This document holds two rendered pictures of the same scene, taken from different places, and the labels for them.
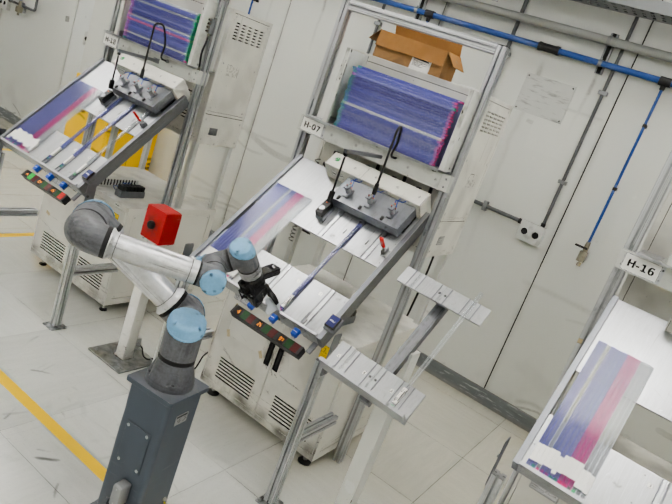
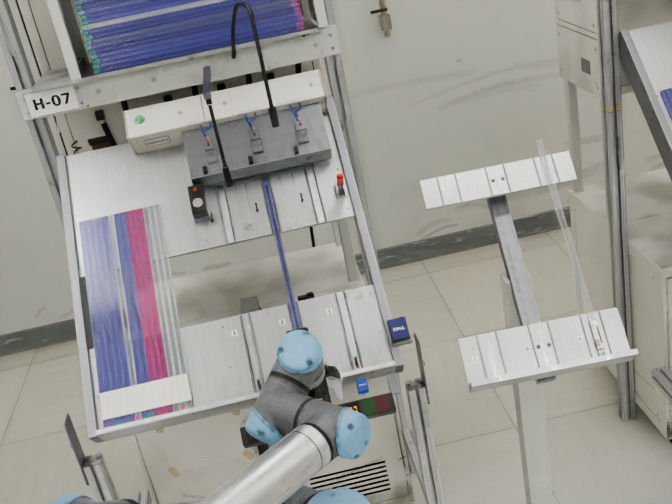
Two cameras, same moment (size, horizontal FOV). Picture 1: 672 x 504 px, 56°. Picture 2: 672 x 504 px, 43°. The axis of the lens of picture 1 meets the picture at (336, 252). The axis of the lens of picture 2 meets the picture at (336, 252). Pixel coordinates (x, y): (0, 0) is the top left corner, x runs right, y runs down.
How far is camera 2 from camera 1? 1.18 m
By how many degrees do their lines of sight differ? 31
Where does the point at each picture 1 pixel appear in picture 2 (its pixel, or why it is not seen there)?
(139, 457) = not seen: outside the picture
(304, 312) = (340, 352)
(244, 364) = not seen: hidden behind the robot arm
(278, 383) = not seen: hidden behind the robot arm
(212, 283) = (359, 435)
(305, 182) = (116, 188)
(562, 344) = (424, 135)
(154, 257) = (270, 489)
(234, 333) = (185, 464)
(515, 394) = (412, 227)
